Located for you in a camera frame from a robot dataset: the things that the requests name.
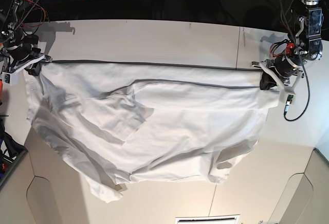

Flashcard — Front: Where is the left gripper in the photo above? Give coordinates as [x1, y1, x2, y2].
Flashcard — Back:
[260, 50, 302, 90]

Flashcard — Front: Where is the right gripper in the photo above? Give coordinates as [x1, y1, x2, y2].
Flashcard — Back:
[4, 34, 42, 76]

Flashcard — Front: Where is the white t-shirt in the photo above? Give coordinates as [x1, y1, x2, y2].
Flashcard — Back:
[24, 62, 279, 202]

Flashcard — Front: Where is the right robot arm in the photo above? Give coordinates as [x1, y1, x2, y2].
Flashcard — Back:
[1, 0, 51, 78]

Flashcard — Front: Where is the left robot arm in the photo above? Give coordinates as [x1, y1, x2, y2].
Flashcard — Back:
[260, 0, 324, 90]

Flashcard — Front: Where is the orange handled screwdriver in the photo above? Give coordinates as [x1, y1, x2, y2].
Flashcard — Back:
[0, 79, 3, 106]

